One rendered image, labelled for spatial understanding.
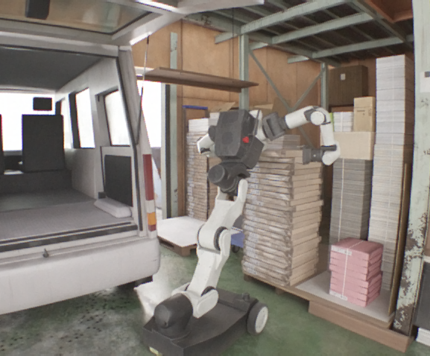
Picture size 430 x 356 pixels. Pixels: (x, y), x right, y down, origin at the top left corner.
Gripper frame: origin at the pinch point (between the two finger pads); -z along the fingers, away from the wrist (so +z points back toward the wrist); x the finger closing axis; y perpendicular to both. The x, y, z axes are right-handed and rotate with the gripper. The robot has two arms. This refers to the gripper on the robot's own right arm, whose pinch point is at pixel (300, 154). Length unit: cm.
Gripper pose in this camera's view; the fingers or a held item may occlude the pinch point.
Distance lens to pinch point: 206.8
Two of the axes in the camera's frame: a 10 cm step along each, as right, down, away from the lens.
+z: 6.3, 0.9, -7.7
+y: -7.7, 0.7, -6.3
